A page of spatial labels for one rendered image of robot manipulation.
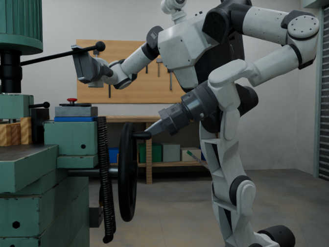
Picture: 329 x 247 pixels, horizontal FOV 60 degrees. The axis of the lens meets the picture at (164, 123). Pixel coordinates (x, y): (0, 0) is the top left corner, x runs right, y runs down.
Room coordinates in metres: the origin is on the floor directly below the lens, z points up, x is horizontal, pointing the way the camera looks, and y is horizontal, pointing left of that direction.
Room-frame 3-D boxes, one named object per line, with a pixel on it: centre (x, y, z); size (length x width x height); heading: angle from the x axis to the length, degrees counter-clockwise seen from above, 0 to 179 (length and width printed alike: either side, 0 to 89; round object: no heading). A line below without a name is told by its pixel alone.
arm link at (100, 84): (1.18, 0.28, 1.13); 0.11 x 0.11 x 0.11; 1
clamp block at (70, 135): (0.82, 0.25, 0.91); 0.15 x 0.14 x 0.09; 1
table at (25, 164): (0.82, 0.34, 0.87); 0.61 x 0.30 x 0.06; 1
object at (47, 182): (0.83, 0.39, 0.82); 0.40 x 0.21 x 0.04; 1
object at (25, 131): (0.83, 0.37, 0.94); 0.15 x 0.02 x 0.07; 1
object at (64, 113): (0.82, 0.25, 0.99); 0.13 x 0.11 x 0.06; 1
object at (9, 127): (0.84, 0.41, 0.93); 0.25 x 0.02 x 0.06; 1
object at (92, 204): (1.10, 0.31, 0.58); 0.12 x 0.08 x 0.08; 91
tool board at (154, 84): (4.22, 0.26, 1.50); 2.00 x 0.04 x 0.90; 97
